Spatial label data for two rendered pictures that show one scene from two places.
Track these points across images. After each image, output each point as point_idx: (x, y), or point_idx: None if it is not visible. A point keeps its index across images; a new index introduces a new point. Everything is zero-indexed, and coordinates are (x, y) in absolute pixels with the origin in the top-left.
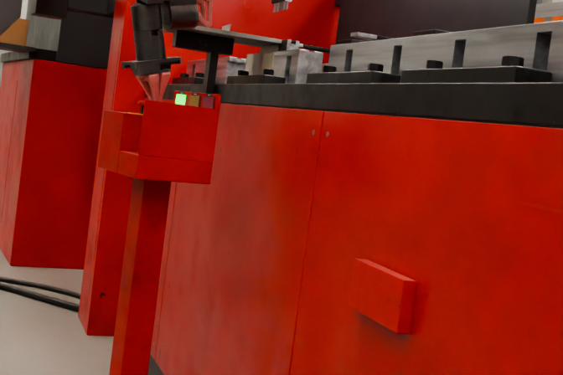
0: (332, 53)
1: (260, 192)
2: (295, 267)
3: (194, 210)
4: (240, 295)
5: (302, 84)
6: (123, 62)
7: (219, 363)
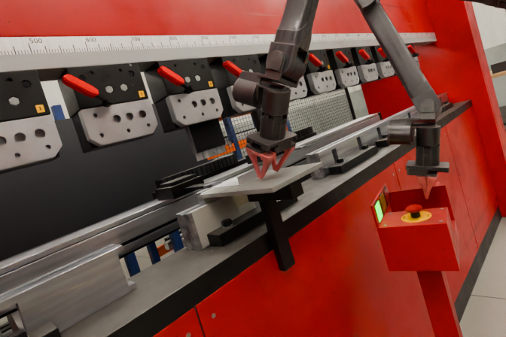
0: (321, 156)
1: (376, 232)
2: None
3: None
4: (388, 297)
5: (378, 160)
6: (449, 166)
7: None
